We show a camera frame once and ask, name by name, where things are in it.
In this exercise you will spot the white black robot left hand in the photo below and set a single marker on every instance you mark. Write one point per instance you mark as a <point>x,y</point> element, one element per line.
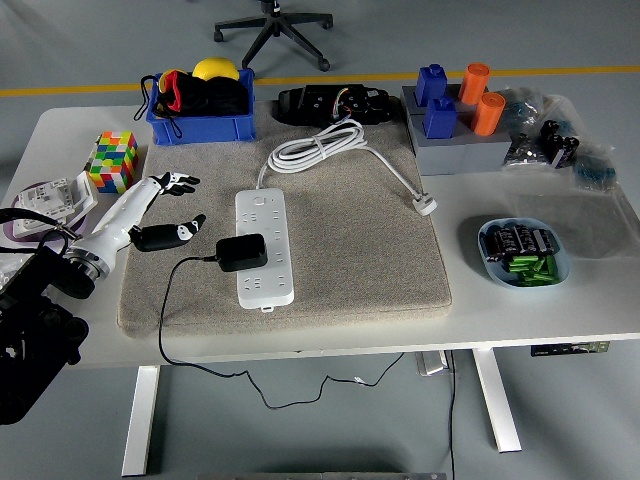
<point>120,215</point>

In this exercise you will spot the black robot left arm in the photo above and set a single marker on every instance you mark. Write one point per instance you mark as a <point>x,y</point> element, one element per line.
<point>35,340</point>

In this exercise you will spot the colourful puzzle cube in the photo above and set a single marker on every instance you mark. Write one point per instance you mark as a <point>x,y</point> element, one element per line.
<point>112,160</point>

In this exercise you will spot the white plastic socket module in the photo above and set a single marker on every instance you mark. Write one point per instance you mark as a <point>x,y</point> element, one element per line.
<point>45,200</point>

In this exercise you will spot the blue plastic bin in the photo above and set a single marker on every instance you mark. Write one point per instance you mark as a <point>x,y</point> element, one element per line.
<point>200,130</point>

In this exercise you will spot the yellow ball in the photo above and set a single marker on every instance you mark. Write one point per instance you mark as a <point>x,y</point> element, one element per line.
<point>215,67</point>

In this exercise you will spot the white table leg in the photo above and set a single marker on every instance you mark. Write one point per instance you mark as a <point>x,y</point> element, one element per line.
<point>140,420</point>
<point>497,400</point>

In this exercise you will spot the grey-brown mat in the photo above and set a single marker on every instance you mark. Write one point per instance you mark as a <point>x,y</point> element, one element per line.
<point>350,250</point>

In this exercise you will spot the black office chair base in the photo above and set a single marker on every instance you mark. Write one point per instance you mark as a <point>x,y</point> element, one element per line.
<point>272,27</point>

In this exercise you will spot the blue block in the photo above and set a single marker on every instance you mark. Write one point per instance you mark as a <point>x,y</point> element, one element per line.
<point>430,85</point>
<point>440,120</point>

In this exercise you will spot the grey block base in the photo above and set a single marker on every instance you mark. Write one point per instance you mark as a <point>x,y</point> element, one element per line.
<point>450,155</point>

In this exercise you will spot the silver box under table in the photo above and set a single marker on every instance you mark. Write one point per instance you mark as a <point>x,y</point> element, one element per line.
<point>431,363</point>

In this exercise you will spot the orange cylinder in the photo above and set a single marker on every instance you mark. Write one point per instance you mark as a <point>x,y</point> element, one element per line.
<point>472,82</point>
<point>489,115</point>

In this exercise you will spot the light blue dish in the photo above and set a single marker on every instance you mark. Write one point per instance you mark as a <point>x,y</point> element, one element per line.
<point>495,275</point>

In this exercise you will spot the pile of black capacitors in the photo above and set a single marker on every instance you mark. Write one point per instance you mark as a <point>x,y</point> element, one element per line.
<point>515,240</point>

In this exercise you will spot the clear bag of small dark parts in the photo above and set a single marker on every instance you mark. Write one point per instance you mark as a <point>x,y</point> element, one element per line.
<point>525,152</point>

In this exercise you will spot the pile of green batteries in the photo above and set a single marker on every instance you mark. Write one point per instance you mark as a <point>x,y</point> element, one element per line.
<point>532,272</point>

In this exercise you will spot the clear bag of blue components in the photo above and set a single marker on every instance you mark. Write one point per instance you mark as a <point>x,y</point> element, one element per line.
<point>522,107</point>
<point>595,170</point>

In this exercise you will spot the clear bag of black capacitors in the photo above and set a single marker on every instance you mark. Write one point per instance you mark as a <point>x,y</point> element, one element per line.
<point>560,142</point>

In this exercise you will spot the empty clear plastic bag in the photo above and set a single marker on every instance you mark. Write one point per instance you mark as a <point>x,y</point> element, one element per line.
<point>575,225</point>

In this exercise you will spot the black table control panel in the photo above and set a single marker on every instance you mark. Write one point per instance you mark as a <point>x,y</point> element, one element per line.
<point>570,349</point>

